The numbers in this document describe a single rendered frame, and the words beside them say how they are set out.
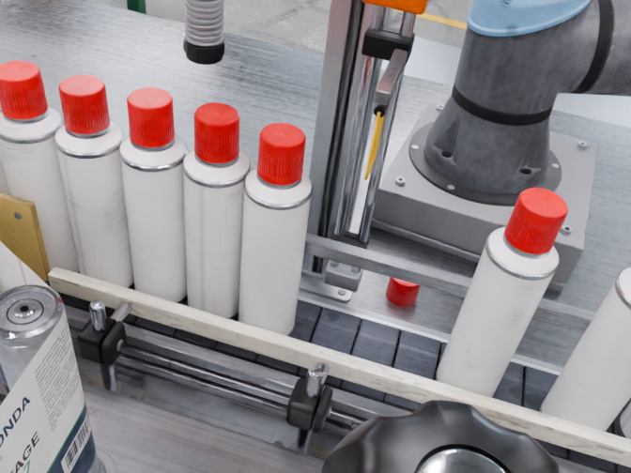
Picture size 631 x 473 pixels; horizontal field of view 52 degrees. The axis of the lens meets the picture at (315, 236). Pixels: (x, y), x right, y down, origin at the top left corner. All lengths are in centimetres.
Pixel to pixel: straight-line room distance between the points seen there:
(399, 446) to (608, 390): 36
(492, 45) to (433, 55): 51
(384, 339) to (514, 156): 28
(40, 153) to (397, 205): 40
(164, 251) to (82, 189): 8
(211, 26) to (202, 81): 50
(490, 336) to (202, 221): 24
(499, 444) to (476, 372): 35
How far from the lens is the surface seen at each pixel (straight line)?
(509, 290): 47
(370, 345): 60
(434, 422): 20
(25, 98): 54
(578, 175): 87
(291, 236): 49
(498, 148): 76
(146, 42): 117
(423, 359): 60
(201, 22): 55
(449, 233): 77
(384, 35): 49
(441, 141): 79
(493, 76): 73
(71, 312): 62
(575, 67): 74
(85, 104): 51
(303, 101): 102
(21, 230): 60
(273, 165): 46
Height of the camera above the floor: 133
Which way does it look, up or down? 41 degrees down
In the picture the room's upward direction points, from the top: 8 degrees clockwise
